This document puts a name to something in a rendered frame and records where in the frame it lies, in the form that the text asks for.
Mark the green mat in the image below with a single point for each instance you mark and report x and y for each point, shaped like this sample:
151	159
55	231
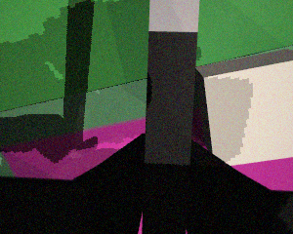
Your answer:
57	48

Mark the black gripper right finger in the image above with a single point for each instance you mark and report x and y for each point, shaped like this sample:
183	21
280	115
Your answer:
222	200

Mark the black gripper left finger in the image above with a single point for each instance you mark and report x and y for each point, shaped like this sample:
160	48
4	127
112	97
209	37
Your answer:
107	199

